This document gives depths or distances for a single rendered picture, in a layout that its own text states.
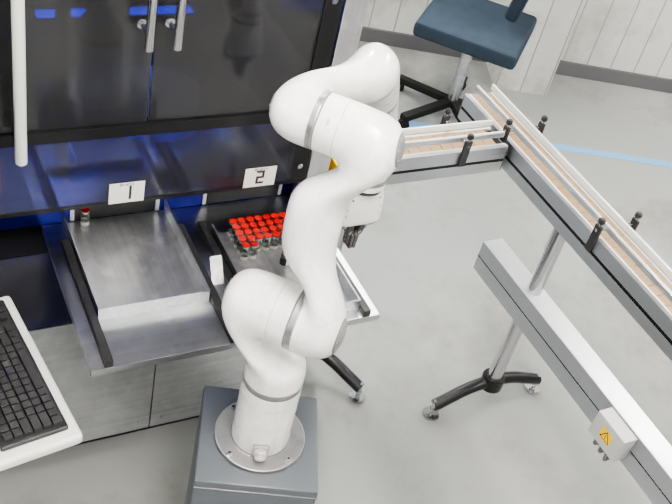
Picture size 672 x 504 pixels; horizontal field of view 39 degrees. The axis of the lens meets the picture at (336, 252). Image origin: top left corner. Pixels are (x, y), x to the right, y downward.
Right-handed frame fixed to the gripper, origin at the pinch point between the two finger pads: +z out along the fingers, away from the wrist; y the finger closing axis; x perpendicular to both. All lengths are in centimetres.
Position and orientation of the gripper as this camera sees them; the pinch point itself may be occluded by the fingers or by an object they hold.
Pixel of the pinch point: (350, 237)
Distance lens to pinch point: 214.3
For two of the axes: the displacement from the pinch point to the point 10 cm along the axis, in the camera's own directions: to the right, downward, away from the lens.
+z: -1.9, 7.4, 6.5
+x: 4.2, 6.6, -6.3
